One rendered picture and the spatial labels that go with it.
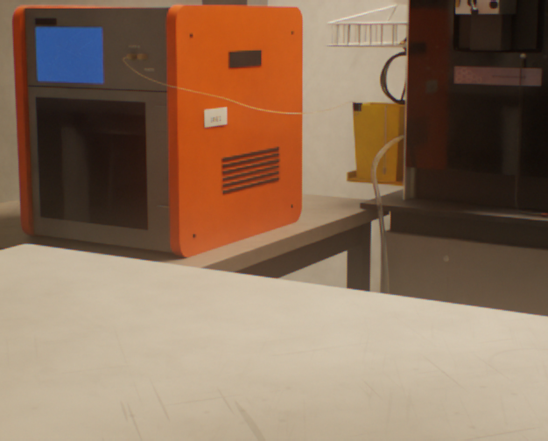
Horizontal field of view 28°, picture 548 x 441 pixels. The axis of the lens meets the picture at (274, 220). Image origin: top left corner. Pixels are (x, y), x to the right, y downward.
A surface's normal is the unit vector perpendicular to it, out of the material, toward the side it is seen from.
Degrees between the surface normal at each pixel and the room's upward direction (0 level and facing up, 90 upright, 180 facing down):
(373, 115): 93
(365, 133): 93
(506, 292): 90
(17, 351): 0
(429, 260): 90
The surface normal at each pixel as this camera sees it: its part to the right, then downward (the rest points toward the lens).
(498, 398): 0.00, -0.98
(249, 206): 0.86, 0.09
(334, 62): -0.51, 0.16
